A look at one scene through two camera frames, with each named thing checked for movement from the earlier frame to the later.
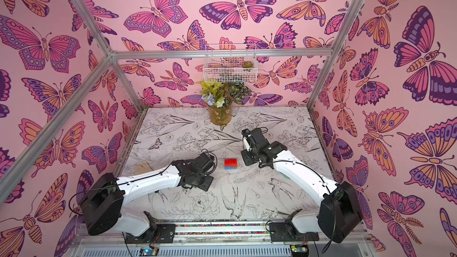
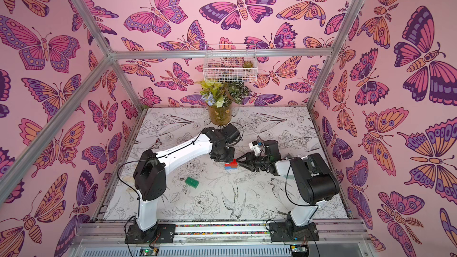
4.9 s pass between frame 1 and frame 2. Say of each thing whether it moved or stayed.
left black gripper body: moved
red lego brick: stayed
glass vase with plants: stayed
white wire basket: stayed
